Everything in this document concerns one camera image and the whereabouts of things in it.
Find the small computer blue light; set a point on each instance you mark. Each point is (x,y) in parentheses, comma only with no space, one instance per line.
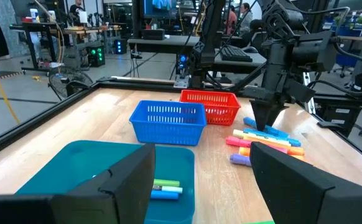
(182,63)

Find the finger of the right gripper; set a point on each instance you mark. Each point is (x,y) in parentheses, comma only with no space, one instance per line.
(262,112)
(275,112)

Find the black keyboard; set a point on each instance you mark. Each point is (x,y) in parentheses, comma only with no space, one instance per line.
(235,53)

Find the black-framed workbench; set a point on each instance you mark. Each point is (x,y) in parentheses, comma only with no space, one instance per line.
(35,27)

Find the computer tower blue lights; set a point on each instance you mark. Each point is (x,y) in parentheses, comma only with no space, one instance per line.
(120,46)

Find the black box with labels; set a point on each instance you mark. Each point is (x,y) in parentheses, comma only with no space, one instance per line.
(153,34)
(339,118)

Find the pink highlighter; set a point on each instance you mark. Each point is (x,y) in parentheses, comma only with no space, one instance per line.
(237,142)

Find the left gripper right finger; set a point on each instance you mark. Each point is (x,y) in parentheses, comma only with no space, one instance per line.
(286,186)

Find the grey keyboard desk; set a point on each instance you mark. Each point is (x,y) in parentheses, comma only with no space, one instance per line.
(257,63)

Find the person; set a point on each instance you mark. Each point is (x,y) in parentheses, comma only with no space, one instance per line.
(231,20)
(76,9)
(245,17)

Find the purple highlighter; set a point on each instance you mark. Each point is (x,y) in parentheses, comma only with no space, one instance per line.
(240,160)

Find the green plastic basket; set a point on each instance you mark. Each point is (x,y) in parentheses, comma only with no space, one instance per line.
(258,222)

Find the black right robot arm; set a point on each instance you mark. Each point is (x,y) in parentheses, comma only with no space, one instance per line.
(210,37)

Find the black floor fan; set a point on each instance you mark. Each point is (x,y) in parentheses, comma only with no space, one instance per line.
(70,82)

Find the blue plastic basket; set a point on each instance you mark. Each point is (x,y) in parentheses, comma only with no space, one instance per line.
(168,130)

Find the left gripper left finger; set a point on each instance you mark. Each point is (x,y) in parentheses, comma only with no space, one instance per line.
(122,193)

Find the red plastic basket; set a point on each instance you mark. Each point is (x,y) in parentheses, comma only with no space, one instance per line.
(218,115)

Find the computer tower green lights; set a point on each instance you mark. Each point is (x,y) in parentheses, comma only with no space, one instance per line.
(96,56)

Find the orange highlighter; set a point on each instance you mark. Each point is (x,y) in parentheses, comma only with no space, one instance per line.
(296,151)
(244,151)

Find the teal plastic bin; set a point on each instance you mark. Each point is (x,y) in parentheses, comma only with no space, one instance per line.
(84,158)

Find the green dry-erase marker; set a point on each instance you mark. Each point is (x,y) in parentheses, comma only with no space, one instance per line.
(166,182)

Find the computer monitor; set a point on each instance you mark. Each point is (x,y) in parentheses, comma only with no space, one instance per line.
(160,7)

